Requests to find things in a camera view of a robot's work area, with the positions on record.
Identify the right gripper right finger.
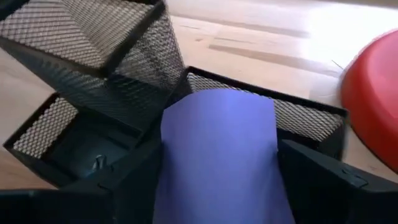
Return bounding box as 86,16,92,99
278,139,398,224

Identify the purple sticky note pad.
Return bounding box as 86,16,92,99
152,88,296,224

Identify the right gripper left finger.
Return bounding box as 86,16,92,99
0,136,162,224

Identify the blue binder clip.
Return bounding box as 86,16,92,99
91,154,108,172

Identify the red desk lamp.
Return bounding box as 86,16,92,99
340,29,398,174

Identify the black mesh desk organizer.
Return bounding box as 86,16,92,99
0,0,349,190

